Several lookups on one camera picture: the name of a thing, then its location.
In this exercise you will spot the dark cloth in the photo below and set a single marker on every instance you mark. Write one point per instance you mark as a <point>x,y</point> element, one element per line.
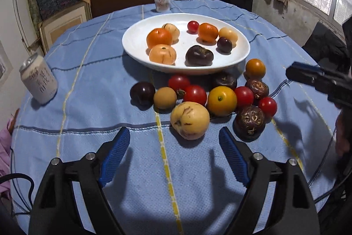
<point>327,45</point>

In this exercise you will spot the carved brown fruit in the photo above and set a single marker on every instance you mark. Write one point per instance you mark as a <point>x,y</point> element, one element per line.
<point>257,88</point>
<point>249,122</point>

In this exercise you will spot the peach-coloured round fruit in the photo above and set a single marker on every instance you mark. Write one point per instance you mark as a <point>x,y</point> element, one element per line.
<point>162,54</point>

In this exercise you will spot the white oval plate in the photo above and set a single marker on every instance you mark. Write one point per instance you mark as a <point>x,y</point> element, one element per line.
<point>183,43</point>

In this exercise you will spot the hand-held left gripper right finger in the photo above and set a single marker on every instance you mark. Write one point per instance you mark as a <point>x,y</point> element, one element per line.
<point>233,158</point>

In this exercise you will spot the pale yellow round fruit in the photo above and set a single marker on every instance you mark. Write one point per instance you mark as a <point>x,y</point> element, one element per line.
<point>228,33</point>
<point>172,30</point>
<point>189,120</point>

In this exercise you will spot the dark purple plum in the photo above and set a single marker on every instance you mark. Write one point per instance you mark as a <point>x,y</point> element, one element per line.
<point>142,93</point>
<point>224,45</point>

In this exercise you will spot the red cherry tomato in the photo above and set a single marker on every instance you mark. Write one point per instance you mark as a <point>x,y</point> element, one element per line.
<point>267,106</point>
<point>193,26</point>
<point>244,96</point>
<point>195,94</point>
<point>178,82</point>

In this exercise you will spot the large dark brown fruit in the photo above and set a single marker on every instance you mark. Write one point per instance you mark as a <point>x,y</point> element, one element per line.
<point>199,56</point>

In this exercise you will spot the white beverage can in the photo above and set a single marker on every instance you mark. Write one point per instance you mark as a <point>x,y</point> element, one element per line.
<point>38,80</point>

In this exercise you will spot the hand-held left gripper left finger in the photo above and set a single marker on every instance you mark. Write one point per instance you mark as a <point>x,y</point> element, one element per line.
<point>115,158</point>

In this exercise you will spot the beige framed picture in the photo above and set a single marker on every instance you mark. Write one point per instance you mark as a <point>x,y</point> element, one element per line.
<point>63,25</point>

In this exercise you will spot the white leaning board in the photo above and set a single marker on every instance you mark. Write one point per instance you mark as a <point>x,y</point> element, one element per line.
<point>19,9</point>

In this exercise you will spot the yellow tomato with green stem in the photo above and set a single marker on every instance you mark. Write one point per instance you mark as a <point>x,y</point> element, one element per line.
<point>222,101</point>

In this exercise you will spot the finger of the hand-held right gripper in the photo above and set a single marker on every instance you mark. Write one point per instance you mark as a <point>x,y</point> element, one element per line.
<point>308,74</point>

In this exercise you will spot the person's right hand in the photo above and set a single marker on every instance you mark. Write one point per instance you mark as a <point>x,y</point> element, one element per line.
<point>343,136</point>

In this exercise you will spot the blue checked tablecloth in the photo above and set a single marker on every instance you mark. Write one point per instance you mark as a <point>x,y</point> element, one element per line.
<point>110,113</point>

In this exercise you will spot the orange-yellow tomato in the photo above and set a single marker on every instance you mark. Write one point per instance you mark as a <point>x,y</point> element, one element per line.
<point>255,68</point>

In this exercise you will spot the pink cloth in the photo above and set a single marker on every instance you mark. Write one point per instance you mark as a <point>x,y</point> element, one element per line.
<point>4,158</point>

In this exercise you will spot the small tan round fruit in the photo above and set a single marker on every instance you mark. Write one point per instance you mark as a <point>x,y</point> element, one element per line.
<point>165,98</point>

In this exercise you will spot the small dark brown fruit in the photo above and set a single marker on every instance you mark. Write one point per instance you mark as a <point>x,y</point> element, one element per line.
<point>224,80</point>

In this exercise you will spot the green patterned panel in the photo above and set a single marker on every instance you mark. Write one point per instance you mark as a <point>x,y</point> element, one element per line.
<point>30,1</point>

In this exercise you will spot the orange tangerine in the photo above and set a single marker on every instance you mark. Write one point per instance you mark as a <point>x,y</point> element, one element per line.
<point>159,37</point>
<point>208,32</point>

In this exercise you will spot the white paper cup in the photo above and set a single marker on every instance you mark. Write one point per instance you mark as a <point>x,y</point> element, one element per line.
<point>161,2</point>

